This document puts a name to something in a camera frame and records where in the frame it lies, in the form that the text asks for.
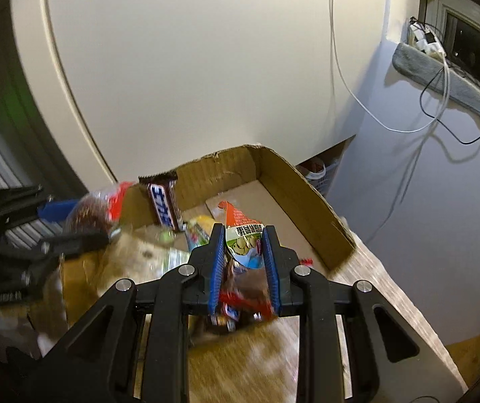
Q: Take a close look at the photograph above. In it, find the orange blue nut snack packet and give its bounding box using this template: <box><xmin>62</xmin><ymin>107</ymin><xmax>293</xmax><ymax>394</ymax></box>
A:
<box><xmin>208</xmin><ymin>200</ymin><xmax>278</xmax><ymax>335</ymax></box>

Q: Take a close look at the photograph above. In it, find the white cable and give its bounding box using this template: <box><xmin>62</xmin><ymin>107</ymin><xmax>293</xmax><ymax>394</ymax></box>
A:
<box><xmin>326</xmin><ymin>0</ymin><xmax>450</xmax><ymax>133</ymax></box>

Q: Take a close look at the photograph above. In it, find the grey ribbed panel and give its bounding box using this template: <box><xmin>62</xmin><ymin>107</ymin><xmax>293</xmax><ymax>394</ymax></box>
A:
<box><xmin>0</xmin><ymin>128</ymin><xmax>62</xmax><ymax>236</ymax></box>

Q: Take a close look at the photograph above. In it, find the white power strip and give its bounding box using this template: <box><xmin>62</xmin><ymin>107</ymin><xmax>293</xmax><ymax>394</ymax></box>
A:
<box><xmin>408</xmin><ymin>19</ymin><xmax>448</xmax><ymax>61</ymax></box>

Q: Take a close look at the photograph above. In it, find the black cable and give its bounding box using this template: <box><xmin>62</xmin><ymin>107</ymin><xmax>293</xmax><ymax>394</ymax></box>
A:
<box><xmin>420</xmin><ymin>67</ymin><xmax>480</xmax><ymax>145</ymax></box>

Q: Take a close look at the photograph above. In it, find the pale green snack packet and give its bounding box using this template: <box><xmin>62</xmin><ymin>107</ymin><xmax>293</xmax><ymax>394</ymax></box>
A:
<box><xmin>106</xmin><ymin>224</ymin><xmax>192</xmax><ymax>290</ymax></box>

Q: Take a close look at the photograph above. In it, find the checked tablecloth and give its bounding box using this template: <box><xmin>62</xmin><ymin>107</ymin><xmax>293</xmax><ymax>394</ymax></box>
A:
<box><xmin>185</xmin><ymin>235</ymin><xmax>467</xmax><ymax>403</ymax></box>

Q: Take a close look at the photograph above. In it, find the grey cloth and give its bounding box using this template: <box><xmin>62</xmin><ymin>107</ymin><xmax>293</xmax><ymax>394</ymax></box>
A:
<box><xmin>392</xmin><ymin>42</ymin><xmax>480</xmax><ymax>131</ymax></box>

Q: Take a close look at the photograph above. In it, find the orange box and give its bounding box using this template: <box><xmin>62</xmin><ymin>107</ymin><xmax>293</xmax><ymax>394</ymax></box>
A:
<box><xmin>445</xmin><ymin>332</ymin><xmax>480</xmax><ymax>376</ymax></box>

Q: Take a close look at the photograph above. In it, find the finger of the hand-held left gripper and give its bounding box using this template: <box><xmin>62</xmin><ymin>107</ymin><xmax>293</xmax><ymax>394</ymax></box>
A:
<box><xmin>0</xmin><ymin>185</ymin><xmax>78</xmax><ymax>232</ymax></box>
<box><xmin>0</xmin><ymin>230</ymin><xmax>111</xmax><ymax>278</ymax></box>

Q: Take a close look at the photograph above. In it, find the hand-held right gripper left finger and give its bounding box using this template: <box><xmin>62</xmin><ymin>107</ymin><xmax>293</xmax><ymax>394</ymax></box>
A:
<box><xmin>26</xmin><ymin>222</ymin><xmax>227</xmax><ymax>403</ymax></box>

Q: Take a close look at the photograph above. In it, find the clear bag brown snack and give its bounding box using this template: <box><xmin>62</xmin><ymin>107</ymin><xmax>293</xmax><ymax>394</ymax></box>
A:
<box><xmin>64</xmin><ymin>181</ymin><xmax>138</xmax><ymax>240</ymax></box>

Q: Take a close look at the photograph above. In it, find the window frame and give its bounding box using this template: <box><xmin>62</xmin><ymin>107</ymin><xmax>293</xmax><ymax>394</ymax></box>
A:
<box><xmin>418</xmin><ymin>0</ymin><xmax>480</xmax><ymax>110</ymax></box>

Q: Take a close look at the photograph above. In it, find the cardboard box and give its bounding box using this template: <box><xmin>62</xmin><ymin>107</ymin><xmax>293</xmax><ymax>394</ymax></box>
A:
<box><xmin>57</xmin><ymin>144</ymin><xmax>357</xmax><ymax>332</ymax></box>

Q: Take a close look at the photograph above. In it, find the brown chocolate bar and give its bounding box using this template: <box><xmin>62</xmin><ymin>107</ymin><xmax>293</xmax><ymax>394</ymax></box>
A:
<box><xmin>138</xmin><ymin>174</ymin><xmax>186</xmax><ymax>232</ymax></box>

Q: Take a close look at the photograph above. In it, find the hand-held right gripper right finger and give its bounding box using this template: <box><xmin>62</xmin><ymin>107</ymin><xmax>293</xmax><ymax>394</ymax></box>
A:
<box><xmin>263</xmin><ymin>225</ymin><xmax>467</xmax><ymax>403</ymax></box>

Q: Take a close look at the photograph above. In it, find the white wardrobe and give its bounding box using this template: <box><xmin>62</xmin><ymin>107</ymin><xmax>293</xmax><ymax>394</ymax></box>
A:
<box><xmin>9</xmin><ymin>0</ymin><xmax>392</xmax><ymax>185</ymax></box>

